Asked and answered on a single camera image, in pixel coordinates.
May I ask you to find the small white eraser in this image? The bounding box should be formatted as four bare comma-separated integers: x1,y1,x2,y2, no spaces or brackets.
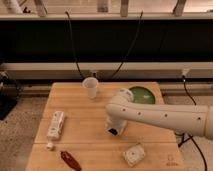
46,142,54,150

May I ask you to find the black cable middle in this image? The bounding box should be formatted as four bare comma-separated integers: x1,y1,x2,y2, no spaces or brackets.
109,10,144,80

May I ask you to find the black object at left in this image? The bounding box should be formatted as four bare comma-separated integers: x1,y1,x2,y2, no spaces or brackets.
0,71,20,120

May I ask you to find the translucent plastic cup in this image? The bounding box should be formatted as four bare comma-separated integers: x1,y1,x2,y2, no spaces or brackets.
82,77,98,99

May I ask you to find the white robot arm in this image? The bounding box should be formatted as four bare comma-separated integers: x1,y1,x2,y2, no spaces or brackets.
106,88,213,140

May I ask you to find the black cable right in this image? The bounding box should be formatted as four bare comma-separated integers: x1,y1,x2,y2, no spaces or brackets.
177,75,208,171

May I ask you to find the black cable left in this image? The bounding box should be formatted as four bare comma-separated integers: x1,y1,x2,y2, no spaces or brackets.
64,10,87,80

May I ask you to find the black cable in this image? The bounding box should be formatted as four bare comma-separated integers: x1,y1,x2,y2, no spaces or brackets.
177,75,208,171
109,10,144,80
64,10,87,80

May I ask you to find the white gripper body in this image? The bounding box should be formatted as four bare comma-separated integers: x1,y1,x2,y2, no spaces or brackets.
106,116,127,136

